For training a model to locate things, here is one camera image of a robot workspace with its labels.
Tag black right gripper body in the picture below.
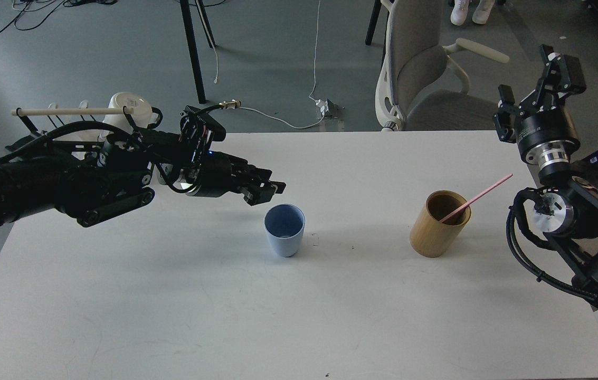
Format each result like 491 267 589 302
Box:
492 91 580 165

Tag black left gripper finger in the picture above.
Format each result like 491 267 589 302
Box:
243 179 287 205
241 163 272 184

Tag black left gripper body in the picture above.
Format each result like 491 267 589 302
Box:
186 152 248 198

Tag blue plastic cup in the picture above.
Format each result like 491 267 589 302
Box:
263 204 306 258

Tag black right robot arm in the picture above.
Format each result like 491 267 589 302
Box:
492 45 598 309

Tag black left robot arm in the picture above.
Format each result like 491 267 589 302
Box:
0 101 286 227

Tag white cup on rack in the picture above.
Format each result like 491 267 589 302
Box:
102 92 154 133

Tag white shoes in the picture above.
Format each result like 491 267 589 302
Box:
450 0 496 26

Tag grey office chair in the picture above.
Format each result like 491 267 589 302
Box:
374 1 509 132

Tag white power adapter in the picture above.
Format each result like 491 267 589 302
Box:
316 99 340 119

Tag wooden rack dowel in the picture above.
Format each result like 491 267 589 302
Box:
10 107 135 117

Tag bamboo cylinder holder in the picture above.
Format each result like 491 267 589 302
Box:
409 190 471 258

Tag black table leg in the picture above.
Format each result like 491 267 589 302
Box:
177 1 216 105

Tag white power cable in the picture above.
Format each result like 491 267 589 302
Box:
235 0 326 130

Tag black wire dish rack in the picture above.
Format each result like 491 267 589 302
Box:
5 101 163 157

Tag black floor cables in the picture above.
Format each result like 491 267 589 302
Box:
0 0 120 63

